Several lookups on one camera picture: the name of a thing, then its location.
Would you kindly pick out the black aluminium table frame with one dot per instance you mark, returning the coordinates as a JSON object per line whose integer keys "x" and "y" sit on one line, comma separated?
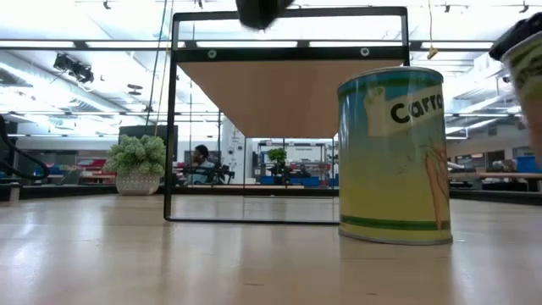
{"x": 84, "y": 191}

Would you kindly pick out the small green plant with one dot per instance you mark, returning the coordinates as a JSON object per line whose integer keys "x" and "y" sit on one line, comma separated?
{"x": 277, "y": 154}

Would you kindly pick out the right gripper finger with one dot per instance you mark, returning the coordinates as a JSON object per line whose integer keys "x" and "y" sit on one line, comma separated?
{"x": 514, "y": 34}

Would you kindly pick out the black ceiling fixture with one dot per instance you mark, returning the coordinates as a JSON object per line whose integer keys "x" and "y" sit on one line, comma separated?
{"x": 74, "y": 68}

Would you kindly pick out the person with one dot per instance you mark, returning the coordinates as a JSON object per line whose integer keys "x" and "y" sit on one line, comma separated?
{"x": 203, "y": 167}

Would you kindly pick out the red bin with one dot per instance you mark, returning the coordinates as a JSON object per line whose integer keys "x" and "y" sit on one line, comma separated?
{"x": 93, "y": 163}

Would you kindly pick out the potted plant white woven pot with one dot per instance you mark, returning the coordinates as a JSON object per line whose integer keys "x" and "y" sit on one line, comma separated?
{"x": 137, "y": 156}

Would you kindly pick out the wooden background table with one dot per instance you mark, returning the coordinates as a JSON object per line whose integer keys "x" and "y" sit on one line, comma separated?
{"x": 499, "y": 175}

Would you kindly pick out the blue storage bin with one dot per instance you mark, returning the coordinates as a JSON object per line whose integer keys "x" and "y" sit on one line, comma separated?
{"x": 529, "y": 164}
{"x": 309, "y": 181}

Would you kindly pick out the blue yellow carrots can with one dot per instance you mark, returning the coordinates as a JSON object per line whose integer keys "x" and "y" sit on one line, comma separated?
{"x": 389, "y": 178}

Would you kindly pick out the green yellow labelled can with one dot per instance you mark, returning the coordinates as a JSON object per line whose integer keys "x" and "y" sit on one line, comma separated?
{"x": 531, "y": 84}

